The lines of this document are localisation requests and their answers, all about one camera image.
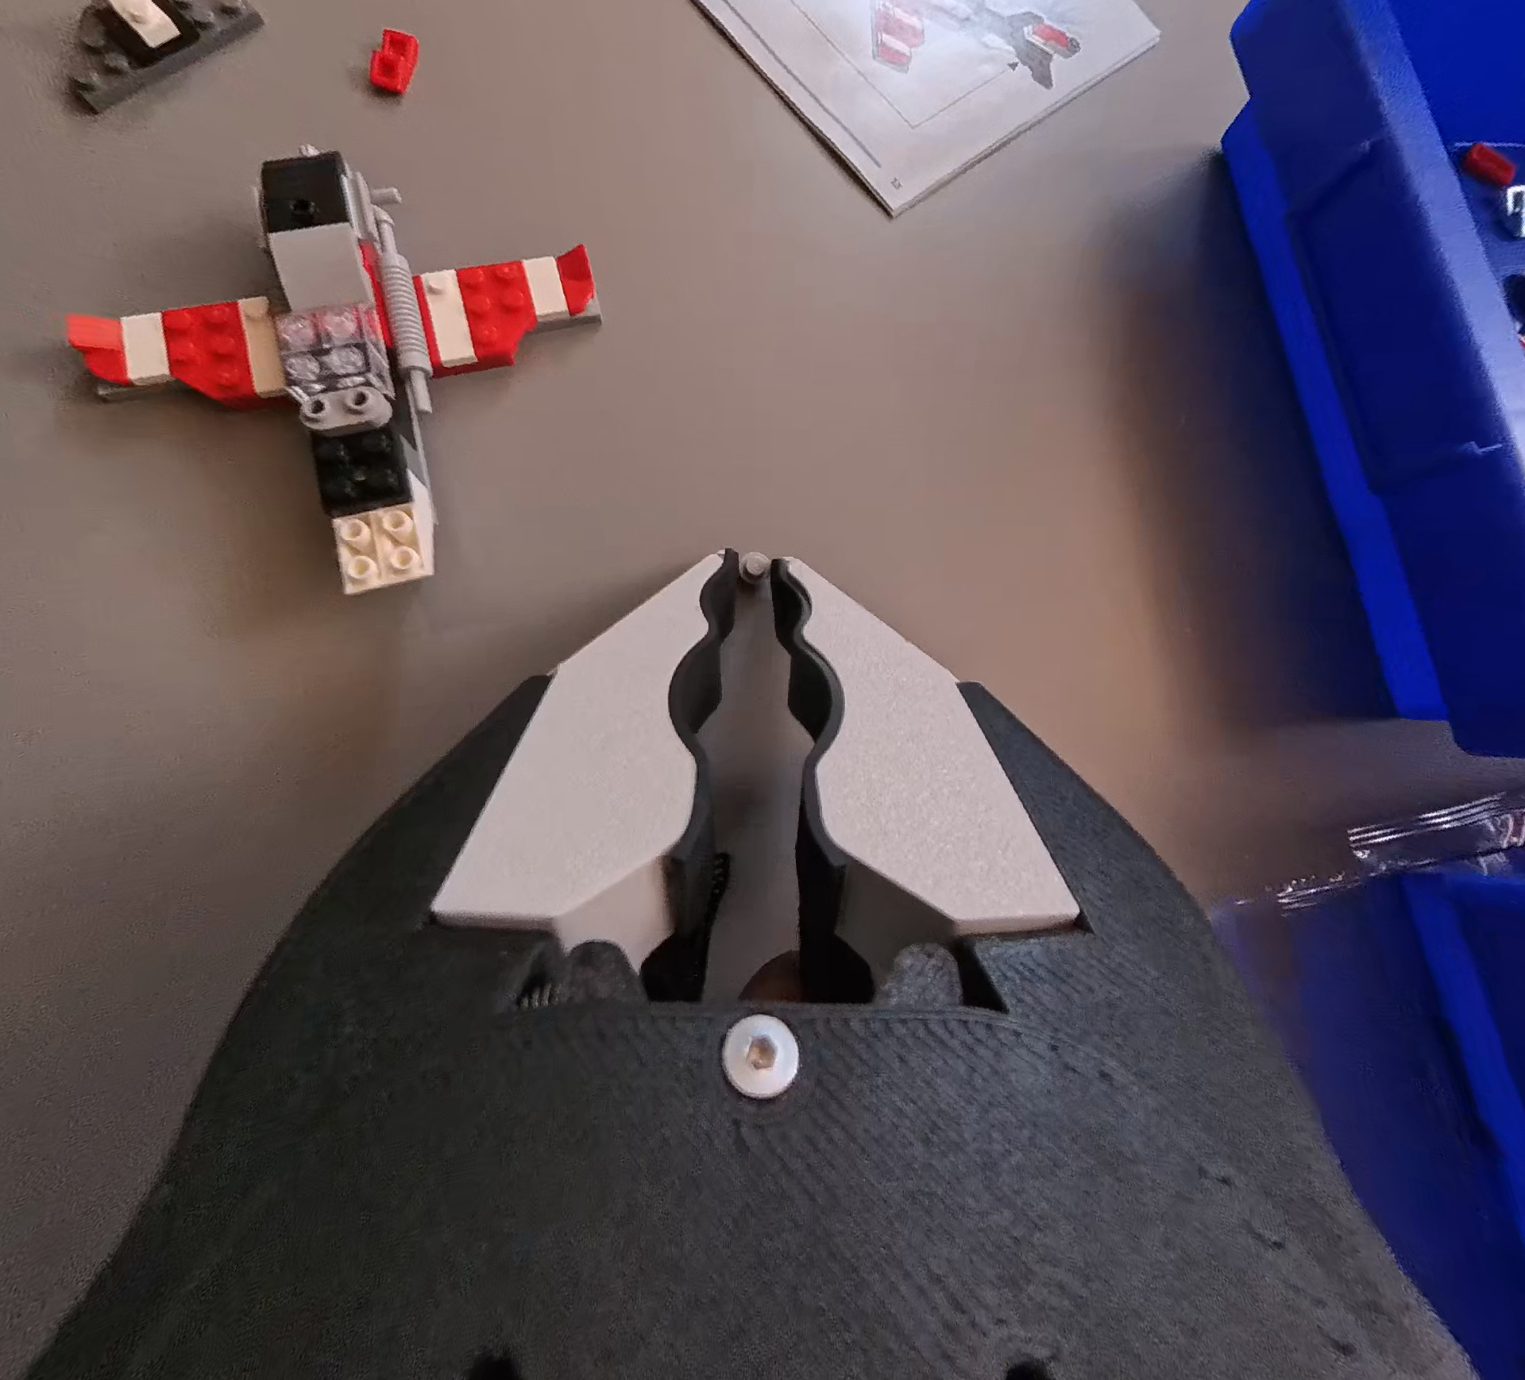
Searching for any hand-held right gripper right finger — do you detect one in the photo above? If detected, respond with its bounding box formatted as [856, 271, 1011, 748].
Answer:
[767, 557, 1086, 1002]

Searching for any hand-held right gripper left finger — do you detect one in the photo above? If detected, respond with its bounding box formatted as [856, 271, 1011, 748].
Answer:
[430, 549, 736, 1002]

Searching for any toy brick plane model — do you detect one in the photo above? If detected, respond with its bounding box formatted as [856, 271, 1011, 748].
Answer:
[65, 145, 599, 596]

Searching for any medium blue plastic bin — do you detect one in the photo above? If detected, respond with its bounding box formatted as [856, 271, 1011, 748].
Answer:
[1221, 0, 1525, 756]

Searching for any grey desk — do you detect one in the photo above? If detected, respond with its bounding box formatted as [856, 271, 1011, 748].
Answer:
[0, 0, 1525, 1380]

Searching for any clear plastic bag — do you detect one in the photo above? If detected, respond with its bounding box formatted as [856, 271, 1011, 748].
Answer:
[1281, 792, 1525, 912]

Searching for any small blue plastic bin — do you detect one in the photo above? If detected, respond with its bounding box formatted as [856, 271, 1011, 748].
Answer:
[1209, 868, 1525, 1380]

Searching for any dark grey wedge plate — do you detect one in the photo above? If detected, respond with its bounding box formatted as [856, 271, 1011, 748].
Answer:
[68, 0, 267, 115]

